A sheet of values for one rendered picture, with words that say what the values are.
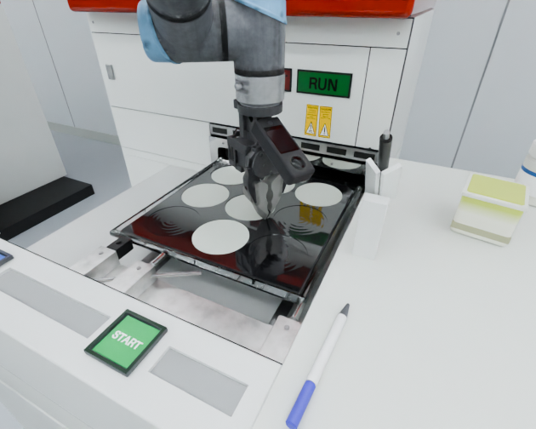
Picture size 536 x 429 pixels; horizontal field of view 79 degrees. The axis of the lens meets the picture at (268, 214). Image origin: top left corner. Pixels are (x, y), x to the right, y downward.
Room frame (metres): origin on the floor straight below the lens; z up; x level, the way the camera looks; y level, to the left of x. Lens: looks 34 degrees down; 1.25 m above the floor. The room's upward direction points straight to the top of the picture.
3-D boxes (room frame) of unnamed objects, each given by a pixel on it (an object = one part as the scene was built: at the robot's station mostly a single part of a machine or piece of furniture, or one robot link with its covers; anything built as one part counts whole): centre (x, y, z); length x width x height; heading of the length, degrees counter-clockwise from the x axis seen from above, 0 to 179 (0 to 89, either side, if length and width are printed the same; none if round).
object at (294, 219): (0.55, 0.04, 0.90); 0.34 x 0.34 x 0.01; 64
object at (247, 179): (0.49, 0.02, 0.99); 0.05 x 0.02 x 0.09; 127
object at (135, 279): (0.34, 0.21, 0.89); 0.08 x 0.03 x 0.03; 154
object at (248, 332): (0.31, 0.14, 0.87); 0.36 x 0.08 x 0.03; 64
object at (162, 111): (0.84, 0.11, 1.02); 0.81 x 0.03 x 0.40; 64
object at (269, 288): (0.39, 0.12, 0.90); 0.38 x 0.01 x 0.01; 64
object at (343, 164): (0.75, -0.04, 0.89); 0.44 x 0.02 x 0.10; 64
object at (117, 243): (0.43, 0.25, 0.90); 0.04 x 0.02 x 0.03; 154
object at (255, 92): (0.52, 0.01, 1.13); 0.08 x 0.08 x 0.05
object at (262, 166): (0.53, 0.02, 1.05); 0.09 x 0.08 x 0.12; 37
